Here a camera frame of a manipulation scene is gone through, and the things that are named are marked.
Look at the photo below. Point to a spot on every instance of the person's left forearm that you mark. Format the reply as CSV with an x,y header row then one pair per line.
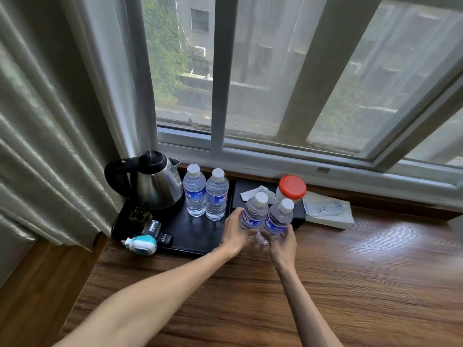
x,y
152,303

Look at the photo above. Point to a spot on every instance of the sheer white curtain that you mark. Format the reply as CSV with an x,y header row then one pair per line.
x,y
112,75

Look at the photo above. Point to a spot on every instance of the person's right hand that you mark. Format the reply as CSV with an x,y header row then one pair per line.
x,y
283,246

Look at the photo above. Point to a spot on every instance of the black serving tray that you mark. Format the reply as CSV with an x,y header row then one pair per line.
x,y
188,231

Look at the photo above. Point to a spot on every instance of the person's left hand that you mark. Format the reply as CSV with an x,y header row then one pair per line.
x,y
234,231

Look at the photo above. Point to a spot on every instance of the red lid plastic jar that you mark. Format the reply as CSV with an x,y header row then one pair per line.
x,y
291,189

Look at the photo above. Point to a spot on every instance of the white packaged item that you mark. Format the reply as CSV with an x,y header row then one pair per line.
x,y
329,211

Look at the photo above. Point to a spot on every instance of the white paper sachet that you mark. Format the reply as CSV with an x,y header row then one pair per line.
x,y
253,193

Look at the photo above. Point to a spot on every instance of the small clear glass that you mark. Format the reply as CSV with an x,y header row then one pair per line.
x,y
152,227

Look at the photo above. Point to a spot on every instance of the white window frame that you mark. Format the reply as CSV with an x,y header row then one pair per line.
x,y
289,155

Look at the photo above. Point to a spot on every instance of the white teal plug-in device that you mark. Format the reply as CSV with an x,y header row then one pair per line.
x,y
143,244

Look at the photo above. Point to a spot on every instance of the person's left thumb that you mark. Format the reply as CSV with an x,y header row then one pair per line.
x,y
241,214

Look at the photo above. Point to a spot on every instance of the stainless steel electric kettle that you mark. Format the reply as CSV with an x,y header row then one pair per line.
x,y
159,184

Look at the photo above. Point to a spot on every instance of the person's right thumb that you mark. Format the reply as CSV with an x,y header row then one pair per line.
x,y
267,236

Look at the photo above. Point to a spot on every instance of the person's right forearm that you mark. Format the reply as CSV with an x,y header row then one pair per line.
x,y
305,307

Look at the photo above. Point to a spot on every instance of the black box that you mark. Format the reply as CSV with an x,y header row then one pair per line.
x,y
300,211

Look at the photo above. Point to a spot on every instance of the grey green curtain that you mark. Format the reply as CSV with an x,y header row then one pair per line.
x,y
43,122

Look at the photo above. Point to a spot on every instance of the clear plastic water bottle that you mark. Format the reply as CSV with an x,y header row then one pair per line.
x,y
194,195
254,213
276,221
217,198

